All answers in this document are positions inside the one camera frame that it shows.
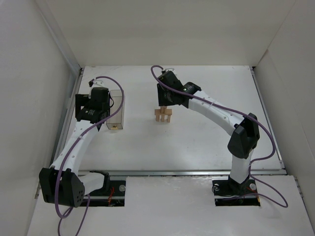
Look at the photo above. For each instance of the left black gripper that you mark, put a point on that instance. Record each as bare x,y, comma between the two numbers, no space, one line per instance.
80,105

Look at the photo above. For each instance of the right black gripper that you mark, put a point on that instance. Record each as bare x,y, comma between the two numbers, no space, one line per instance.
163,97

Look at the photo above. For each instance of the long wood block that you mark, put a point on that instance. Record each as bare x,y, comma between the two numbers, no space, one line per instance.
166,112

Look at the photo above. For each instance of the clear plastic box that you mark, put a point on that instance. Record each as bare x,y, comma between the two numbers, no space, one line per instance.
118,118

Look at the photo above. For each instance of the wood block numbered twelve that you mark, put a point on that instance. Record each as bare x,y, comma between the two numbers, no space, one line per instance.
163,109

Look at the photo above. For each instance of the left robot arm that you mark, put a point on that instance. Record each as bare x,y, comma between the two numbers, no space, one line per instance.
61,178

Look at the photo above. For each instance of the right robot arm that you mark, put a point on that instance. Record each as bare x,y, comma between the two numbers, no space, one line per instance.
244,133

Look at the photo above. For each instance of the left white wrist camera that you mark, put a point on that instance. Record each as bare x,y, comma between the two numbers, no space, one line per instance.
96,83

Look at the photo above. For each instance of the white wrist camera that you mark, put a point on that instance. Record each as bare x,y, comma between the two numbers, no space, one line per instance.
96,83
170,69

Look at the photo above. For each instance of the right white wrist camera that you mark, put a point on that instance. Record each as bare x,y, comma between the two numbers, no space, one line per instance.
170,69

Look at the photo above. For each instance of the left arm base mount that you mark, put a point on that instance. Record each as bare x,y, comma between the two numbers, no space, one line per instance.
113,196

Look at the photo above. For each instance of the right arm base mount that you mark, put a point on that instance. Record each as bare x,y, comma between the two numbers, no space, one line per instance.
228,193

